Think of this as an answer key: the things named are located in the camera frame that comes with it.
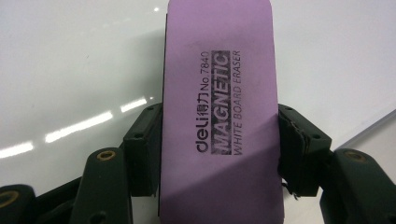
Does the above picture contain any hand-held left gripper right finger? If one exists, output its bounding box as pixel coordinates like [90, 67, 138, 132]
[277, 104, 332, 198]

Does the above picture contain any purple whiteboard eraser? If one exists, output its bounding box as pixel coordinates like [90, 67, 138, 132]
[158, 0, 286, 224]

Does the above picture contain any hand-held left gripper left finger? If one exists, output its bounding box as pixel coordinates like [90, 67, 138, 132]
[122, 103, 163, 198]

